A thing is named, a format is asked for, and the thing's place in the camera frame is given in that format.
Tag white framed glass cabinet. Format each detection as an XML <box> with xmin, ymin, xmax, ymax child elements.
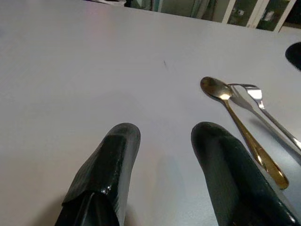
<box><xmin>154</xmin><ymin>0</ymin><xmax>297</xmax><ymax>33</ymax></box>

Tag gold metal spoon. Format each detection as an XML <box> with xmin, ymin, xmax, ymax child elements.
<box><xmin>200</xmin><ymin>76</ymin><xmax>289</xmax><ymax>190</ymax></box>

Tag black round object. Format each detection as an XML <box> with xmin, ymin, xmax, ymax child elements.
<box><xmin>285</xmin><ymin>42</ymin><xmax>301</xmax><ymax>73</ymax></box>

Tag silver metal fork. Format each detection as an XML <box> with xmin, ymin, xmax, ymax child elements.
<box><xmin>227</xmin><ymin>83</ymin><xmax>301</xmax><ymax>151</ymax></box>

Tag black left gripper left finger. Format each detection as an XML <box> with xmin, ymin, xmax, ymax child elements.
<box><xmin>53</xmin><ymin>122</ymin><xmax>142</xmax><ymax>226</ymax></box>

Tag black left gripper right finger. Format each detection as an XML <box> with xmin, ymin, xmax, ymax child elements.
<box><xmin>190</xmin><ymin>121</ymin><xmax>301</xmax><ymax>226</ymax></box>

